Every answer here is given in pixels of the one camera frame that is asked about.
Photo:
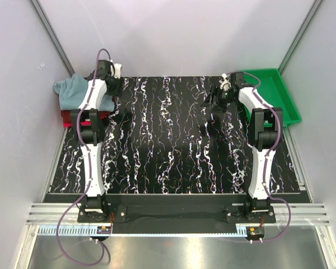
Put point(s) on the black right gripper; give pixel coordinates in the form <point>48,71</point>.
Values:
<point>214,91</point>

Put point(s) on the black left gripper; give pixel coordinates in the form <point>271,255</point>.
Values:
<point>117,91</point>

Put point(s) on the light blue t shirt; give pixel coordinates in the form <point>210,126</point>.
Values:
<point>77,93</point>

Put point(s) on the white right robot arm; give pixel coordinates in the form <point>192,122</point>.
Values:
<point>264,135</point>

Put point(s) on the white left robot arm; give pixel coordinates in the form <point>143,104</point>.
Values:
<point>90,131</point>

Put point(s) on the green plastic bin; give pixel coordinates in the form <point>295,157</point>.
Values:
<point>274,90</point>

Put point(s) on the dark red folded t shirt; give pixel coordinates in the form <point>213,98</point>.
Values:
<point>66,116</point>

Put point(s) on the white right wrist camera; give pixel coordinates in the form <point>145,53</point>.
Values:
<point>224,81</point>

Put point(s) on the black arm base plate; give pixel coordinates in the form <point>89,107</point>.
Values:
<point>231,214</point>

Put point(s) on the aluminium front rail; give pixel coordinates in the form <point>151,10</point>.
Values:
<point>301,213</point>

